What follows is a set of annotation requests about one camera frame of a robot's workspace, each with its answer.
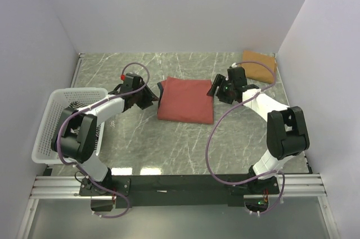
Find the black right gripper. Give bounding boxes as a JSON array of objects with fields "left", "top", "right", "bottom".
[{"left": 207, "top": 74, "right": 235, "bottom": 105}]

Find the tan tank top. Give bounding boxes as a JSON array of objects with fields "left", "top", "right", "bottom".
[{"left": 242, "top": 50, "right": 277, "bottom": 84}]

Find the red printed tank top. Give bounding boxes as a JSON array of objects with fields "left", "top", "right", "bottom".
[{"left": 157, "top": 76, "right": 214, "bottom": 124}]

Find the black white striped tank top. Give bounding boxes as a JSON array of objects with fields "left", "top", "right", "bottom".
[{"left": 70, "top": 100, "right": 102, "bottom": 155}]

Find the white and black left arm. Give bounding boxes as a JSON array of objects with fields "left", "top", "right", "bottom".
[{"left": 51, "top": 73, "right": 159, "bottom": 195}]

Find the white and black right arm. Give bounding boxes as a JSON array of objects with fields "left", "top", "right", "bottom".
[{"left": 205, "top": 74, "right": 309, "bottom": 193}]

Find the white plastic laundry basket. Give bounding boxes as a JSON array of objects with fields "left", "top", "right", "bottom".
[{"left": 31, "top": 87, "right": 107, "bottom": 165}]

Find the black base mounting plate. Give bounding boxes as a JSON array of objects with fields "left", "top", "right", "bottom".
[{"left": 79, "top": 173, "right": 280, "bottom": 213}]

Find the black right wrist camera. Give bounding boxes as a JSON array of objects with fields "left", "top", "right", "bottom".
[{"left": 227, "top": 66, "right": 248, "bottom": 87}]

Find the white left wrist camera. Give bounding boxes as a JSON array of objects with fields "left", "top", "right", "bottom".
[{"left": 120, "top": 73, "right": 142, "bottom": 87}]

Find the aluminium rail frame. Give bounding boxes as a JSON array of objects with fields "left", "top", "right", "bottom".
[{"left": 29, "top": 174, "right": 327, "bottom": 200}]

